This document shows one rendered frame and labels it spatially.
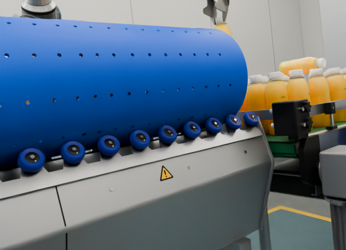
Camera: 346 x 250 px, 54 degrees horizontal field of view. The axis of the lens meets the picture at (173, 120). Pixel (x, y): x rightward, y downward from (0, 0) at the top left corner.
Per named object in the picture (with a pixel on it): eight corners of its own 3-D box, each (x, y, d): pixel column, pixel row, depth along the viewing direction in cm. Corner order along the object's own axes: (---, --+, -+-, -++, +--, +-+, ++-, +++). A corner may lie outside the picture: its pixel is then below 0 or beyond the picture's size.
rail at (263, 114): (198, 122, 124) (197, 114, 124) (200, 122, 124) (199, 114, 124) (296, 118, 92) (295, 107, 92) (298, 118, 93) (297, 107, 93)
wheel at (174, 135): (153, 133, 77) (156, 128, 75) (165, 126, 80) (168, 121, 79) (166, 147, 76) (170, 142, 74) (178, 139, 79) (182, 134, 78)
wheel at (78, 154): (54, 151, 63) (56, 145, 62) (74, 141, 66) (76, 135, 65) (69, 168, 62) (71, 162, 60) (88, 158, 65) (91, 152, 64)
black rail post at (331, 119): (325, 129, 100) (323, 103, 100) (330, 128, 102) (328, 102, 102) (332, 129, 98) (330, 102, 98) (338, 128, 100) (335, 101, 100)
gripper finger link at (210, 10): (200, 24, 124) (200, -2, 122) (211, 25, 128) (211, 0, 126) (206, 24, 122) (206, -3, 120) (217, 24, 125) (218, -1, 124)
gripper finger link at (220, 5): (214, 21, 118) (208, -4, 119) (226, 21, 122) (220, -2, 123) (221, 17, 116) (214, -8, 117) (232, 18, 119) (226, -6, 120)
